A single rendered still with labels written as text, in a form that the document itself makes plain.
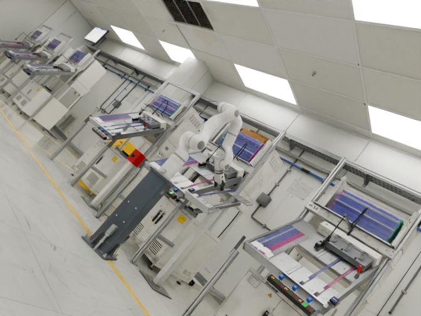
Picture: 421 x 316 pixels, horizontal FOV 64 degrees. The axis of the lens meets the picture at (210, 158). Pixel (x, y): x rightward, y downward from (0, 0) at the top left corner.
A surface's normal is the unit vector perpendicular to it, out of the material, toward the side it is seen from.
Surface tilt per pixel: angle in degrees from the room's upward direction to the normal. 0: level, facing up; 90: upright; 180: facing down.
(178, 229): 90
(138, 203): 90
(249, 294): 90
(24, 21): 90
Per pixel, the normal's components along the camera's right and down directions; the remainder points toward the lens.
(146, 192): -0.11, -0.30
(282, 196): -0.44, -0.53
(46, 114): 0.63, 0.40
